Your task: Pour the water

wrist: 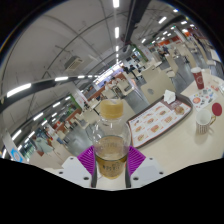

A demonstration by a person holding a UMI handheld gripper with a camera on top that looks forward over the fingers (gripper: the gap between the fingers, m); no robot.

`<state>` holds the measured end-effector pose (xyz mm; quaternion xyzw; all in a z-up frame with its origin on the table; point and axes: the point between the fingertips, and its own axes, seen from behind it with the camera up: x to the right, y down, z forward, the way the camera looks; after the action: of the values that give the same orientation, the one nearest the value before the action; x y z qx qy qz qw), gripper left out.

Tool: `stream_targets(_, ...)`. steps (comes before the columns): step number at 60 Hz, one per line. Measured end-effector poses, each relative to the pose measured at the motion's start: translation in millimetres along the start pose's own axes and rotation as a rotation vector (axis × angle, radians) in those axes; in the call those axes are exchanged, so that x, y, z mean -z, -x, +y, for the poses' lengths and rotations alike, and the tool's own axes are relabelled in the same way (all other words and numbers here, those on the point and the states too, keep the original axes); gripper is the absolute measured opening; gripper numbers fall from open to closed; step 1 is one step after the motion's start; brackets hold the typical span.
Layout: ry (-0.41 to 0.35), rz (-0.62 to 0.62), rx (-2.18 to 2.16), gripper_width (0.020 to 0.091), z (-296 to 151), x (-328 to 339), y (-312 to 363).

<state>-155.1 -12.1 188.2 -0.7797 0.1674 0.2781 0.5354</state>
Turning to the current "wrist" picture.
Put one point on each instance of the ceiling air conditioner unit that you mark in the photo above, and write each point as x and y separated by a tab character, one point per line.
74	63

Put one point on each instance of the beige chairs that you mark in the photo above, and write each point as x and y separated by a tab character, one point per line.
156	85

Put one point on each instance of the clear bottle with tan cap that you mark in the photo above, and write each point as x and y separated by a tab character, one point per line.
111	146

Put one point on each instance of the round brown food item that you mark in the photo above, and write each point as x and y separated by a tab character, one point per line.
180	109

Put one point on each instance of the brown tray with menu liner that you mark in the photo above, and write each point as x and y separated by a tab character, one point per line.
156	123

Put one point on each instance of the person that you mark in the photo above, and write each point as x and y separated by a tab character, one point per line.
128	70
108	85

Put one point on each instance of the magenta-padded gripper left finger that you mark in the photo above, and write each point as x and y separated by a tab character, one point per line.
75	168

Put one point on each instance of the colourful printed paper sheet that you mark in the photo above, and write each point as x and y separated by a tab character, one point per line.
203	98

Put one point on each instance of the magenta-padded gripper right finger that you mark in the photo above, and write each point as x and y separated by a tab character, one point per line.
148	168

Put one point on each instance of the red paper cup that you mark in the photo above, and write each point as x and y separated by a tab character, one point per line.
198	78

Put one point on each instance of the white crumpled napkin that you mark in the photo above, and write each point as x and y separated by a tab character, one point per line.
169	96

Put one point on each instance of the ceiling lights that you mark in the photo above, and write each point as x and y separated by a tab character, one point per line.
18	90

